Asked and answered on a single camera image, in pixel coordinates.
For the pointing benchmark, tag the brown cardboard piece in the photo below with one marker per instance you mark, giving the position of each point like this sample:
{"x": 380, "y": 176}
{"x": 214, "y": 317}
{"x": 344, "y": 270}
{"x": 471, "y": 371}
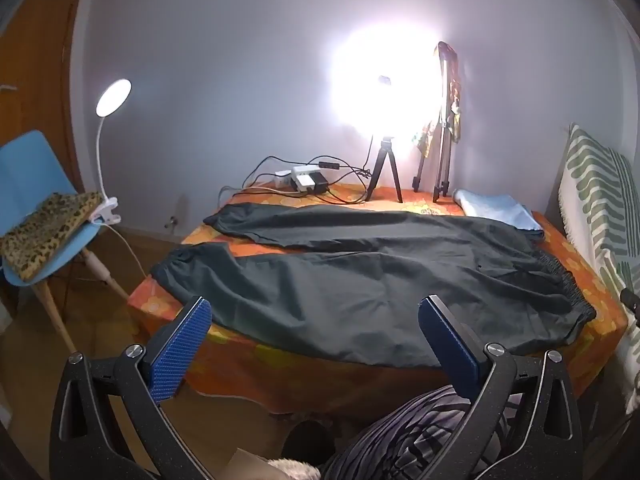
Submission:
{"x": 245, "y": 465}

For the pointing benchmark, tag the white clip desk lamp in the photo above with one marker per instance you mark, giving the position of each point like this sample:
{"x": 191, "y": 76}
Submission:
{"x": 114, "y": 95}

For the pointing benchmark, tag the folded light blue towel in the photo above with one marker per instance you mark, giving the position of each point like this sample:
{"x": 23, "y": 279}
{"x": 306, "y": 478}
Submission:
{"x": 505, "y": 210}

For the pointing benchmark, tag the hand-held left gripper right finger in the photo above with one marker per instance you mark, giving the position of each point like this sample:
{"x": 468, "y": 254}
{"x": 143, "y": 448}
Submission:
{"x": 450, "y": 355}

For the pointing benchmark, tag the tall metal tripod stand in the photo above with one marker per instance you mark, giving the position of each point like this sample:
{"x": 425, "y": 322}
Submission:
{"x": 442, "y": 160}

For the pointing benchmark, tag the dark green pants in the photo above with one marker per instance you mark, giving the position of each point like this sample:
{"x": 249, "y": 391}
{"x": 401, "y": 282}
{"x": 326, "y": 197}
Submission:
{"x": 350, "y": 290}

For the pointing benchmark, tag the person's grey striped trousers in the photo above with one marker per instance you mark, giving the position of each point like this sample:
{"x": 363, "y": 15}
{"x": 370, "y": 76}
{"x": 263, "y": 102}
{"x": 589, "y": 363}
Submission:
{"x": 400, "y": 435}

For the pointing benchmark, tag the small black tripod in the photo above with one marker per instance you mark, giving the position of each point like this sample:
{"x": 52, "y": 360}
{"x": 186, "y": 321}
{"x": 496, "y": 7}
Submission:
{"x": 384, "y": 146}

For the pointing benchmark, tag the colourful patterned cloth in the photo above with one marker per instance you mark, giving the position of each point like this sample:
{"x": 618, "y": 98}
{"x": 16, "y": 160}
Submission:
{"x": 454, "y": 90}

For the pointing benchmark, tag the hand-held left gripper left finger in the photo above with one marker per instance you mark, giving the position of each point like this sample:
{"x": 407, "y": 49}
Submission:
{"x": 180, "y": 350}

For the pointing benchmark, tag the white power strip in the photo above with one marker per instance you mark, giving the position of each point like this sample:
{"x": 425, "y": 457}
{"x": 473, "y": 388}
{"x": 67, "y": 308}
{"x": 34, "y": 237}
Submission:
{"x": 305, "y": 175}

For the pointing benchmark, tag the cream fluffy slipper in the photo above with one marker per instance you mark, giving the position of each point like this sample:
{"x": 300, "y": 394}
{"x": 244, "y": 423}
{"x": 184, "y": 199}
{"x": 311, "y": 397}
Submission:
{"x": 295, "y": 471}

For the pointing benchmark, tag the blue chair with wooden legs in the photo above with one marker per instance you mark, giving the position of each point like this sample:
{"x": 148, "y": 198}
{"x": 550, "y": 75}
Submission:
{"x": 25, "y": 160}

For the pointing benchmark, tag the leopard print cushion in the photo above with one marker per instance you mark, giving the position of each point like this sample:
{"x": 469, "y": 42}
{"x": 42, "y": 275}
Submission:
{"x": 45, "y": 230}

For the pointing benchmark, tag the orange floral tablecloth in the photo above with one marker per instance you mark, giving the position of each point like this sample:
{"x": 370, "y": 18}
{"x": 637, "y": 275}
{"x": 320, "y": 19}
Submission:
{"x": 565, "y": 247}

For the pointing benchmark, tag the green striped white blanket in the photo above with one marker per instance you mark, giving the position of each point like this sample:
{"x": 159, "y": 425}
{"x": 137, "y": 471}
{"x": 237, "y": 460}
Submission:
{"x": 595, "y": 185}

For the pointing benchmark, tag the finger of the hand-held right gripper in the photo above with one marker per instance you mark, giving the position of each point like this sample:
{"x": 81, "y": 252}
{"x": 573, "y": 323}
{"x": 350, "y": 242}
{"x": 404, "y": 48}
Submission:
{"x": 632, "y": 301}

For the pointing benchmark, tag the small metal wall fitting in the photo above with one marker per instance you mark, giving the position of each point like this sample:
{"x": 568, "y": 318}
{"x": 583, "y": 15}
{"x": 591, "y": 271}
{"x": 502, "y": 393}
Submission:
{"x": 173, "y": 220}

